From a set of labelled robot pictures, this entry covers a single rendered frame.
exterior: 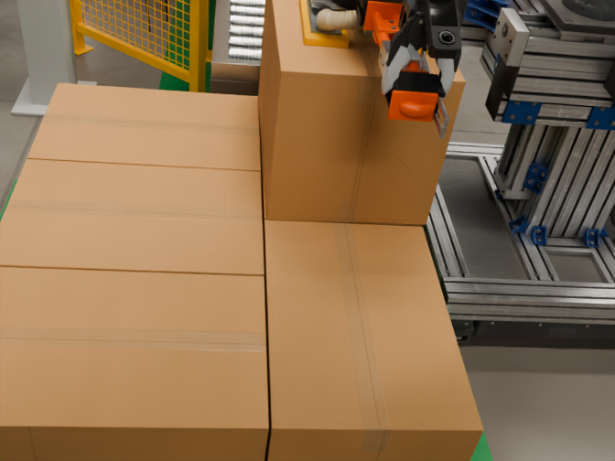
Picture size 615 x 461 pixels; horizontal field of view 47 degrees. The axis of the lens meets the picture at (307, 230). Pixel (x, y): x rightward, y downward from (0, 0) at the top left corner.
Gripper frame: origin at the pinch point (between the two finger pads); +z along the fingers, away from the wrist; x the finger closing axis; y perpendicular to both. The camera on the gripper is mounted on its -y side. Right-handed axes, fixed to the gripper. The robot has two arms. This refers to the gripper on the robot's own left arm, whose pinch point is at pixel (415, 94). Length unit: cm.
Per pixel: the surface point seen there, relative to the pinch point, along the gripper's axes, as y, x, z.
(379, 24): 24.2, 2.9, -1.6
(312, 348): -9, 11, 53
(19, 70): 197, 124, 107
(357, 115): 31.2, 2.3, 22.4
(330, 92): 31.0, 8.9, 17.3
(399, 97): -4.0, 3.5, -1.4
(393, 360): -12, -5, 53
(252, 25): 147, 23, 54
